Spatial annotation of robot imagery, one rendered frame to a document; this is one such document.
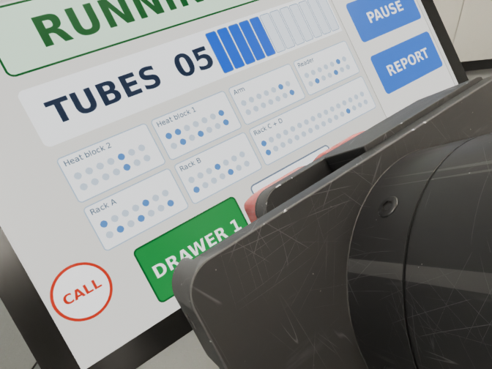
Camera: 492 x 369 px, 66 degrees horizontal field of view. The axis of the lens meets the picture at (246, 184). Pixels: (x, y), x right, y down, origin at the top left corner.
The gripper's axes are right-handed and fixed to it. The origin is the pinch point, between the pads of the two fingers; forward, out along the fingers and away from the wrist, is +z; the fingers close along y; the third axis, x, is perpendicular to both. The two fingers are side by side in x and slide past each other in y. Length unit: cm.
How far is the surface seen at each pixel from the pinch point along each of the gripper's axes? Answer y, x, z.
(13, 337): 45, 18, 152
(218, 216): -3.5, -0.5, 14.9
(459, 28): -236, -9, 137
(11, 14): 3.1, -20.8, 15.2
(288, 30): -18.5, -12.6, 14.9
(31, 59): 3.4, -17.3, 15.1
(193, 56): -8.3, -13.4, 15.0
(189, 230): -0.8, -0.7, 14.9
